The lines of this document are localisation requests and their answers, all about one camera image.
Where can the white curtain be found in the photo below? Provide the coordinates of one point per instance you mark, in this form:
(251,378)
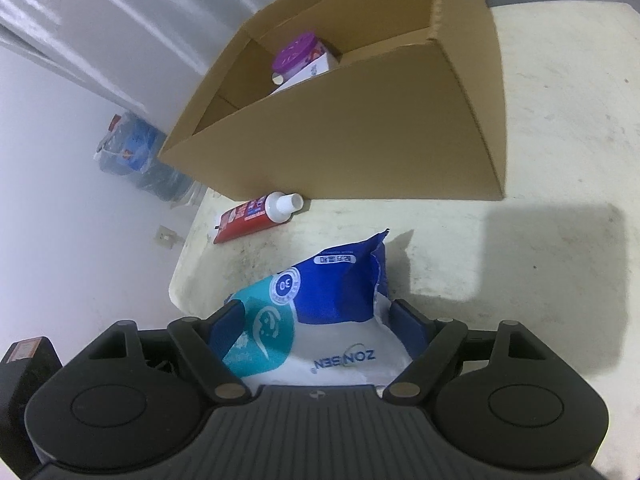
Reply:
(125,20)

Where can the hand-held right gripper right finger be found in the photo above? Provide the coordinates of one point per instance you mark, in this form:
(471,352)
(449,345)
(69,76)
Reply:
(407,325)

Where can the blue water jug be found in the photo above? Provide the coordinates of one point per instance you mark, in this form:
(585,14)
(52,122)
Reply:
(140,155)

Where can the white water dispenser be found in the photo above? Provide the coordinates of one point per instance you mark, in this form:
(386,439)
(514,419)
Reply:
(192,196)

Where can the purple lid air freshener jar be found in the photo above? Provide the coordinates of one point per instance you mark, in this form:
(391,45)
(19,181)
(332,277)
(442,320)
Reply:
(300,52)

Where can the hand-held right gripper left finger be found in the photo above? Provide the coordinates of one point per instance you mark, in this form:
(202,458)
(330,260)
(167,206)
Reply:
(227,330)

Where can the red toothpaste tube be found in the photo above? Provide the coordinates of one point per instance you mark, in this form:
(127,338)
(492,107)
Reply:
(250,215)

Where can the small white grey box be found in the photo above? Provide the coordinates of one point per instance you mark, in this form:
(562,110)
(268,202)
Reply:
(305,76)

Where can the white wall outlet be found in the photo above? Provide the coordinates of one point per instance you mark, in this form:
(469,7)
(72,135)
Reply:
(166,237)

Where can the white bedside cabinet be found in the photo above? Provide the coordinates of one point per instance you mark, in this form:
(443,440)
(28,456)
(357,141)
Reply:
(550,160)

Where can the blue white wet wipes pack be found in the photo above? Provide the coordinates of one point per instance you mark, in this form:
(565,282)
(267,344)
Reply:
(340,310)

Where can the brown cardboard box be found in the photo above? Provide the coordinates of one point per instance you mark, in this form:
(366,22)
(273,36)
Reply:
(380,125)

